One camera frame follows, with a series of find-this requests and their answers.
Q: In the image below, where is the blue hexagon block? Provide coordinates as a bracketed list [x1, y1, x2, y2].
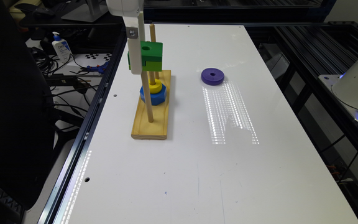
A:
[149, 82, 167, 106]

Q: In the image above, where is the purple ring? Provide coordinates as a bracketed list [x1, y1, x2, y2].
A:
[201, 67, 225, 86]

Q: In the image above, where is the yellow ring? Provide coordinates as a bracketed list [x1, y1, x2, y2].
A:
[148, 78, 163, 95]

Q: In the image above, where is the rear wooden peg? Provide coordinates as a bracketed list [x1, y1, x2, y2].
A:
[150, 24, 159, 79]

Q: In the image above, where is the front wooden peg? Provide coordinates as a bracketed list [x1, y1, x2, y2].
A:
[141, 71, 154, 123]

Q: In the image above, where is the white lotion pump bottle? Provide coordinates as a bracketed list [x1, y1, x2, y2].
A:
[52, 32, 71, 63]

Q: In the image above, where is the checkerboard calibration sheet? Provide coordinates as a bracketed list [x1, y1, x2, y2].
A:
[85, 54, 111, 61]

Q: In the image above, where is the silver monitor stand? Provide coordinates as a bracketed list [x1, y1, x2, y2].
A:
[61, 0, 109, 22]

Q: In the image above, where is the wooden peg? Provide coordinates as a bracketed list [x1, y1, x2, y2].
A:
[145, 42, 155, 85]
[141, 71, 154, 123]
[150, 24, 159, 79]

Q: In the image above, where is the middle wooden peg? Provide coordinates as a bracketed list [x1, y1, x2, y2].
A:
[145, 42, 155, 85]

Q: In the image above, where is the wooden peg base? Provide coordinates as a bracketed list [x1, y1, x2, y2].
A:
[131, 69, 172, 141]

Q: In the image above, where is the blue handled tool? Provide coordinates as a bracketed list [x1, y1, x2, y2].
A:
[81, 62, 109, 75]

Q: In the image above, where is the black cable bundle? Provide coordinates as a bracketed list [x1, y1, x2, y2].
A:
[29, 46, 58, 77]

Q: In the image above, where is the black office chair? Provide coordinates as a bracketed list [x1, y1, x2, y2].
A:
[0, 0, 88, 224]

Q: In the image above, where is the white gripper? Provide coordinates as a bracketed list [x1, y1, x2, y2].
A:
[106, 0, 145, 75]

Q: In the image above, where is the black computer mouse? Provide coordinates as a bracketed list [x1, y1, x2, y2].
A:
[32, 7, 55, 19]

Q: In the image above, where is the green square block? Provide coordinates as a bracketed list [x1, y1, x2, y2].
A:
[128, 39, 163, 75]

